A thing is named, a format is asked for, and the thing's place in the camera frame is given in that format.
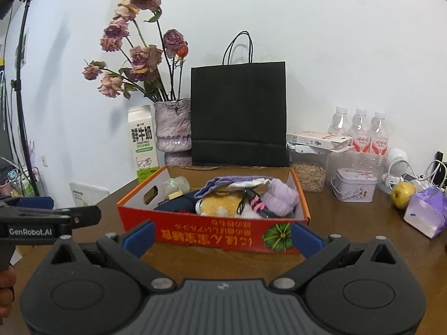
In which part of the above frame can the small white desk fan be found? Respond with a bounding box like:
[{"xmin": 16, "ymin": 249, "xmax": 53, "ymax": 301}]
[{"xmin": 379, "ymin": 147, "xmax": 409, "ymax": 194}]

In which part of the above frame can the white green milk carton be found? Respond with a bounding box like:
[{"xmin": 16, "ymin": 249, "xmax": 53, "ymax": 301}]
[{"xmin": 127, "ymin": 105, "xmax": 156, "ymax": 184}]

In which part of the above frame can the yellow green apple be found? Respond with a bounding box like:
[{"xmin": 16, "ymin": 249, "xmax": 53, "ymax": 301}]
[{"xmin": 390, "ymin": 181, "xmax": 417, "ymax": 210}]

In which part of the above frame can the person's left hand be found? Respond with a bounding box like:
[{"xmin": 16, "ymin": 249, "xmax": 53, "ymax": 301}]
[{"xmin": 0, "ymin": 267, "xmax": 17, "ymax": 318}]

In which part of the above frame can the cluttered wire rack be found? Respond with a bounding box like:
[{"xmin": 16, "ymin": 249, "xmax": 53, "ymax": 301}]
[{"xmin": 0, "ymin": 157, "xmax": 46, "ymax": 199}]

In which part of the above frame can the floral tin box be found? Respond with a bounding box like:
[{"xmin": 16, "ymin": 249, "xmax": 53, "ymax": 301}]
[{"xmin": 331, "ymin": 167, "xmax": 378, "ymax": 203}]

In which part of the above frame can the clear jar of seeds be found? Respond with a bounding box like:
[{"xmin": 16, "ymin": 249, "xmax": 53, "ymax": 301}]
[{"xmin": 287, "ymin": 142, "xmax": 329, "ymax": 192}]

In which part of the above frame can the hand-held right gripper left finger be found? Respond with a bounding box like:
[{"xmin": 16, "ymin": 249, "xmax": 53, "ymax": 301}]
[{"xmin": 51, "ymin": 221, "xmax": 175, "ymax": 295}]

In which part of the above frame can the black light stand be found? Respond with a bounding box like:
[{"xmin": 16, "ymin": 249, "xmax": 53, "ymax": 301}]
[{"xmin": 10, "ymin": 0, "xmax": 41, "ymax": 198}]

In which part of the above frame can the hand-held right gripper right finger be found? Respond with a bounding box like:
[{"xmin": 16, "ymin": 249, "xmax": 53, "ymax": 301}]
[{"xmin": 270, "ymin": 221, "xmax": 398, "ymax": 295}]

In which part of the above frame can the black paper bag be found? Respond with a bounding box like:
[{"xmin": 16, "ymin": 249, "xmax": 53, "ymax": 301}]
[{"xmin": 190, "ymin": 31, "xmax": 290, "ymax": 168}]

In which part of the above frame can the red cardboard box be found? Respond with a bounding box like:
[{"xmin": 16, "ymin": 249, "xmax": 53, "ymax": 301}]
[{"xmin": 116, "ymin": 165, "xmax": 311, "ymax": 255}]

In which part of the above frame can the clear water bottle red label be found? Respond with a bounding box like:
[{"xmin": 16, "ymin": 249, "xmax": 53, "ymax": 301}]
[
  {"xmin": 349, "ymin": 109, "xmax": 371, "ymax": 152},
  {"xmin": 368, "ymin": 112, "xmax": 390, "ymax": 156},
  {"xmin": 328, "ymin": 106, "xmax": 351, "ymax": 137}
]

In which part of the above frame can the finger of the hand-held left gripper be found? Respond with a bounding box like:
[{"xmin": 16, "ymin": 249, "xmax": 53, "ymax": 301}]
[
  {"xmin": 0, "ymin": 196, "xmax": 54, "ymax": 212},
  {"xmin": 0, "ymin": 204, "xmax": 102, "ymax": 227}
]

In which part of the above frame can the purple cloth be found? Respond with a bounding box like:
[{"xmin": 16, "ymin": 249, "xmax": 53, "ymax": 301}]
[{"xmin": 194, "ymin": 175, "xmax": 271, "ymax": 199}]

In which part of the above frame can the white cable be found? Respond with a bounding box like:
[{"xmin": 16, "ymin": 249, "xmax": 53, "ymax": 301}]
[{"xmin": 407, "ymin": 159, "xmax": 447, "ymax": 191}]

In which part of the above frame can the purple white paper bag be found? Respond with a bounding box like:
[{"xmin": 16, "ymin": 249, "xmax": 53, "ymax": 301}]
[{"xmin": 403, "ymin": 186, "xmax": 447, "ymax": 239}]

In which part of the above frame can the yellow white plush toy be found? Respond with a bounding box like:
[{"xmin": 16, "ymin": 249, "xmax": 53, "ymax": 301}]
[{"xmin": 196, "ymin": 195, "xmax": 266, "ymax": 219}]

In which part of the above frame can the white red flat carton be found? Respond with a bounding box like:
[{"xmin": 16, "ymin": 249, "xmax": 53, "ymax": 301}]
[{"xmin": 286, "ymin": 131, "xmax": 353, "ymax": 152}]

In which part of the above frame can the pale green wrapped ball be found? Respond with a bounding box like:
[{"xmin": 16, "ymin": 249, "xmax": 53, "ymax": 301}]
[{"xmin": 164, "ymin": 177, "xmax": 191, "ymax": 199}]

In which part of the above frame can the dark blue case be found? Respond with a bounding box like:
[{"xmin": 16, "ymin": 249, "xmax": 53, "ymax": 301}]
[{"xmin": 154, "ymin": 193, "xmax": 199, "ymax": 213}]

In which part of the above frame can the black pink hair clip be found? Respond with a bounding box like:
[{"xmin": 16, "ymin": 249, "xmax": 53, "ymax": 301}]
[{"xmin": 237, "ymin": 188, "xmax": 271, "ymax": 219}]

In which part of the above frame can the dried rose bouquet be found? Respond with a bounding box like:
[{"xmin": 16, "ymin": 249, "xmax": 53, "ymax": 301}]
[{"xmin": 82, "ymin": 0, "xmax": 189, "ymax": 101}]

